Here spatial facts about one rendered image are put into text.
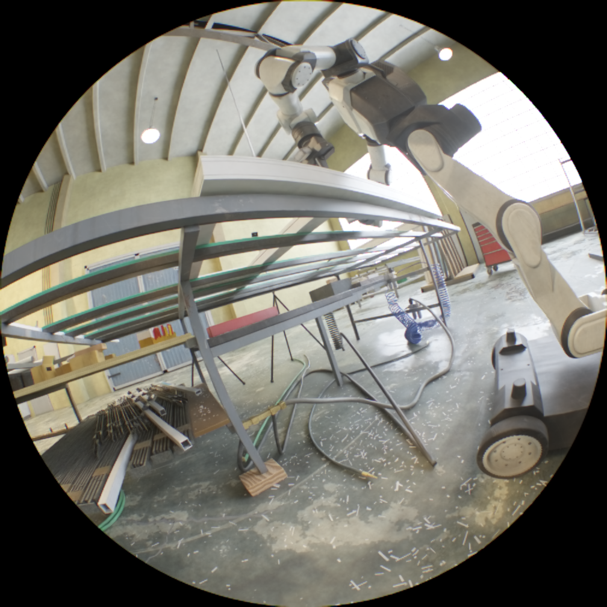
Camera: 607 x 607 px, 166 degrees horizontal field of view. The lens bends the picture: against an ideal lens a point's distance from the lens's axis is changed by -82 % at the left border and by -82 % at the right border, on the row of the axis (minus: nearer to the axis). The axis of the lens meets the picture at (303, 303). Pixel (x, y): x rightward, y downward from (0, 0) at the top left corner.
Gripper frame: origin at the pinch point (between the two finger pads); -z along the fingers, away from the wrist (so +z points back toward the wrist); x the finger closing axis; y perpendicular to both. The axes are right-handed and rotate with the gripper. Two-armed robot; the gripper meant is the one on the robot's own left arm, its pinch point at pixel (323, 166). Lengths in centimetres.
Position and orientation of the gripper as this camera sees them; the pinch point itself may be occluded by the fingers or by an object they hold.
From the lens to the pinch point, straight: 67.3
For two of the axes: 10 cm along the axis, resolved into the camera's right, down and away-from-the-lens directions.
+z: -3.3, -9.5, 0.1
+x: -5.4, 2.0, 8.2
